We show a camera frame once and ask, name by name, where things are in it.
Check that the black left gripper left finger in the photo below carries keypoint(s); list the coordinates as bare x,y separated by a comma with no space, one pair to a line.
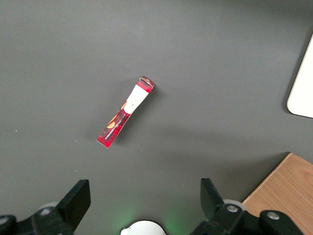
71,205

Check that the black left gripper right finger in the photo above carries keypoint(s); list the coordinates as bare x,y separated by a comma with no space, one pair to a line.
215,210

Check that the red cookie box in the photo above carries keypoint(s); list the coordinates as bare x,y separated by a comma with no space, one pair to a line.
122,117

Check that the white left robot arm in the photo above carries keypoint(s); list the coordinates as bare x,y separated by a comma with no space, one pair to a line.
143,228

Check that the cream rectangular tray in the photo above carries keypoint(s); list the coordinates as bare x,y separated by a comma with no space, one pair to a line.
303,93

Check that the wooden drawer cabinet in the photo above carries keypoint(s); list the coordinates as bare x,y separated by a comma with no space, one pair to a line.
288,186

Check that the grey table cover mat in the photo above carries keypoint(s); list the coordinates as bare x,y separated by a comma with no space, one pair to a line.
73,73

